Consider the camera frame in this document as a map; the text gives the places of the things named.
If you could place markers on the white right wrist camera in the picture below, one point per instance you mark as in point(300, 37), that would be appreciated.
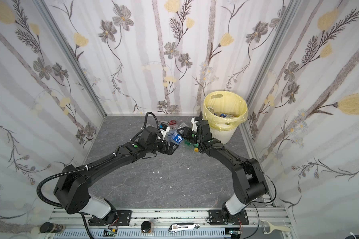
point(194, 124)

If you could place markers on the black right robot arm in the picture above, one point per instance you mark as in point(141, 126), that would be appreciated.
point(248, 180)

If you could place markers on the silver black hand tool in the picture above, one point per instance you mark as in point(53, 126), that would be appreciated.
point(179, 227)

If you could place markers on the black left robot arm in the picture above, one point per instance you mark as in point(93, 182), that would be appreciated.
point(72, 188)

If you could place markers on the blue label bottle white cap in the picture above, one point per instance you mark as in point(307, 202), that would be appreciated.
point(175, 137)

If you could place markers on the white ribbed trash bin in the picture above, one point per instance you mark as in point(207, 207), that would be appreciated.
point(224, 134)

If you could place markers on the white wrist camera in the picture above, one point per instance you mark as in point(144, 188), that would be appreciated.
point(164, 129)
point(194, 124)

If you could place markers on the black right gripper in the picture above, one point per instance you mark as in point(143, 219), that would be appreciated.
point(190, 139)

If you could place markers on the green bottle yellow cap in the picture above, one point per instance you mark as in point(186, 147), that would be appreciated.
point(193, 145)

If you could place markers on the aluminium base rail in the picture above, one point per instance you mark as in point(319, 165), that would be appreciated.
point(248, 227)

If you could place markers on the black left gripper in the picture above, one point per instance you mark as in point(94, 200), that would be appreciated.
point(168, 148)

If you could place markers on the black round knob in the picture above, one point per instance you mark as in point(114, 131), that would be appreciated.
point(146, 227)

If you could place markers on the red handled scissors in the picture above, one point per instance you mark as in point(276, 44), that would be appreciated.
point(171, 122)

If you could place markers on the white slotted cable duct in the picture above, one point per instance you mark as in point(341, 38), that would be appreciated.
point(160, 233)

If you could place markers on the yellow plastic bin liner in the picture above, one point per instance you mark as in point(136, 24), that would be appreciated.
point(224, 113)

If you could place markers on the cream plastic peeler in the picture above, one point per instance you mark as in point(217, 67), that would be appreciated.
point(268, 228)

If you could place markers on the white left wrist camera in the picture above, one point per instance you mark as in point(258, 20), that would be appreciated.
point(164, 129)

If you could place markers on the black jar on rail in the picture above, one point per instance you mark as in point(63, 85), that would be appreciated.
point(53, 228)

